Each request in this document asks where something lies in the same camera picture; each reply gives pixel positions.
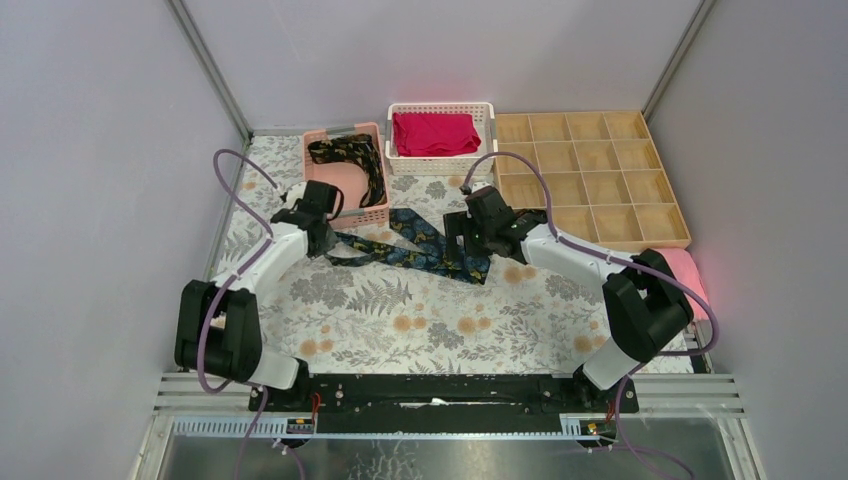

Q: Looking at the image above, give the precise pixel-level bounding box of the blue floral necktie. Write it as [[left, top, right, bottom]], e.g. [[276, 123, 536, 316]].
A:
[[324, 207, 493, 286]]

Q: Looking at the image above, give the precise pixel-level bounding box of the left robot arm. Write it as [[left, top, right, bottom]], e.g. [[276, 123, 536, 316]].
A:
[[174, 180, 344, 411]]

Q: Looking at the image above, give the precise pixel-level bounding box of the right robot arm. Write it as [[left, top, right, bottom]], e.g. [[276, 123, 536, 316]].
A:
[[443, 183, 694, 412]]

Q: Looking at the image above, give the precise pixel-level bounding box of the pink plastic basket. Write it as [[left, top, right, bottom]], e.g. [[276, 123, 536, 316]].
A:
[[303, 122, 389, 230]]

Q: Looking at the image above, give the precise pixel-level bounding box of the black gold necktie in basket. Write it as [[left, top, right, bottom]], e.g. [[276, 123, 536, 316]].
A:
[[307, 133, 387, 207]]

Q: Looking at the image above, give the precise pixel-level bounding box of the floral table mat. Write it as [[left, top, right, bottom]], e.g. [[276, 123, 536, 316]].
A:
[[198, 134, 694, 376]]

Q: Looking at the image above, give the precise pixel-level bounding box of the white plastic basket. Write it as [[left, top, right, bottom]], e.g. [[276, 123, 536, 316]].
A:
[[385, 102, 498, 176]]

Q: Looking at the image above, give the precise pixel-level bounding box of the red folded cloth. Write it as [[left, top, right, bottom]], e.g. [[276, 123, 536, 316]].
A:
[[392, 112, 482, 157]]

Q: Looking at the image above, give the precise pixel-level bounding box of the wooden compartment tray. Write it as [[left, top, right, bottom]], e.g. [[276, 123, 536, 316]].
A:
[[493, 111, 691, 252]]

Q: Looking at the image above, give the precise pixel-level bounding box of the pink folded cloth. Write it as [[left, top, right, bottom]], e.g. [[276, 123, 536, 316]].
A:
[[657, 248, 709, 302]]

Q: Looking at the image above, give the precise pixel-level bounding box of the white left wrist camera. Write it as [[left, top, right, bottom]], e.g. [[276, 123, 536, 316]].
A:
[[281, 181, 308, 209]]

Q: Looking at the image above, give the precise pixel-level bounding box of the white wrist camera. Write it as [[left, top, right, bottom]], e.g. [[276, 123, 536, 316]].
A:
[[281, 181, 308, 209], [460, 181, 492, 195]]

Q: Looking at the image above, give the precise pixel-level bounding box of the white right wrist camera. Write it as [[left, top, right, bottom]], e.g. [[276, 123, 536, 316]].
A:
[[460, 181, 492, 195]]

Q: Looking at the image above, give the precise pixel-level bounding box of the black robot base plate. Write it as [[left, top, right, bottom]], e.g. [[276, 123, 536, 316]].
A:
[[248, 374, 640, 435]]

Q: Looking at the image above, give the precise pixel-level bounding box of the white slotted cable duct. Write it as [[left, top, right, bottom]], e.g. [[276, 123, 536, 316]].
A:
[[173, 416, 316, 439]]

